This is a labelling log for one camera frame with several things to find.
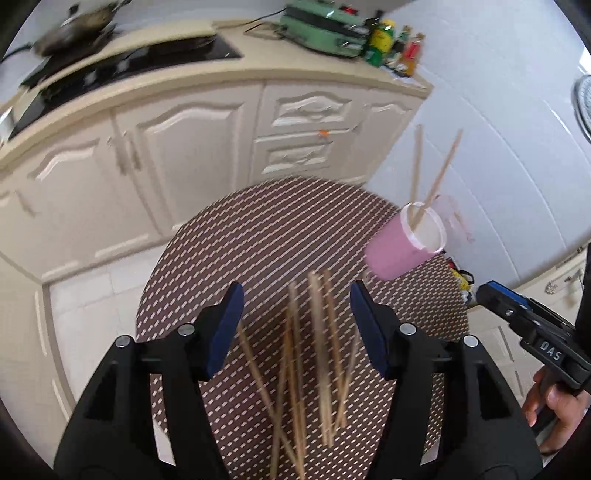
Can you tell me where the metal cabinet handle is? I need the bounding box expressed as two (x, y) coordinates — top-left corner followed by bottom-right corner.
(107, 135), (131, 176)
(124, 131), (145, 171)

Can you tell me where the person's right hand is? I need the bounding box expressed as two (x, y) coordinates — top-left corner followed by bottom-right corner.
(522, 369), (583, 457)

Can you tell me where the brown polka-dot tablecloth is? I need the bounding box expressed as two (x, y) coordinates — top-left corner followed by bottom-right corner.
(135, 175), (472, 480)

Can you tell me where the yellow and black object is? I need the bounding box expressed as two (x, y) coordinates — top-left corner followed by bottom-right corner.
(445, 256), (475, 308)

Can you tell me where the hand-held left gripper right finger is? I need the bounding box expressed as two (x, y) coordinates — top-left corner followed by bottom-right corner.
(349, 279), (543, 480)

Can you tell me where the red sauce bottle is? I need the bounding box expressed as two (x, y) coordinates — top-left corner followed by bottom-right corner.
(401, 32), (426, 78)

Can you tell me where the dark sauce bottle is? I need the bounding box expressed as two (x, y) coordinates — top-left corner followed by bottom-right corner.
(394, 25), (413, 57)

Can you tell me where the cream low cabinet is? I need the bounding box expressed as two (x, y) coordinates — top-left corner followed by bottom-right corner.
(466, 247), (591, 416)

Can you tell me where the green kitchen appliance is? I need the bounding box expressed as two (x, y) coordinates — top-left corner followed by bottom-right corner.
(278, 0), (374, 59)

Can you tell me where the pink cup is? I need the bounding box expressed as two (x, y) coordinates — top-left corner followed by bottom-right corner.
(364, 194), (448, 281)

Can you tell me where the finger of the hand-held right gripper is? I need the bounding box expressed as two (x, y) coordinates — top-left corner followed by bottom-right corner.
(489, 281), (577, 332)
(477, 284), (525, 340)

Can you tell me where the pile of wooden chopsticks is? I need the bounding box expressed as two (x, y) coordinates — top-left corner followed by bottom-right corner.
(238, 270), (362, 480)

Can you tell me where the dark wok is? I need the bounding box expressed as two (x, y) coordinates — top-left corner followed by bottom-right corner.
(31, 0), (136, 57)

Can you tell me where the black cooktop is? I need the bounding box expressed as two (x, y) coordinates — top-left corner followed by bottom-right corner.
(9, 34), (244, 139)

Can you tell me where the beige kitchen countertop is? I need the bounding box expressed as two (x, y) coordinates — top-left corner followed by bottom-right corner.
(0, 21), (433, 162)

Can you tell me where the electric fan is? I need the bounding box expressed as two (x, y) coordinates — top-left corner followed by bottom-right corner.
(571, 74), (591, 145)

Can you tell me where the wooden chopstick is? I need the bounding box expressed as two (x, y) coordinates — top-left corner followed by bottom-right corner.
(414, 129), (464, 228)

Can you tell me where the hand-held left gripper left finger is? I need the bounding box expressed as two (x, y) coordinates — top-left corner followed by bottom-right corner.
(54, 281), (245, 480)

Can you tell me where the black cable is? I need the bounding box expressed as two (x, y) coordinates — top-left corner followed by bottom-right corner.
(244, 14), (288, 41)

